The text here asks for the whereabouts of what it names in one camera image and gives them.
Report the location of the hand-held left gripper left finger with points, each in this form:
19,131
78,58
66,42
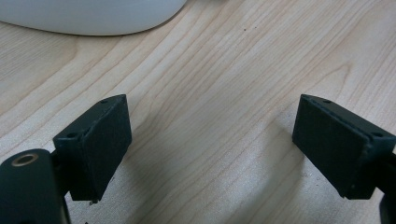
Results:
96,149

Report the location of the white bowl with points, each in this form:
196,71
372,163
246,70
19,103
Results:
90,15

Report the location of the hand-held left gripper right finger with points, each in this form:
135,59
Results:
336,146

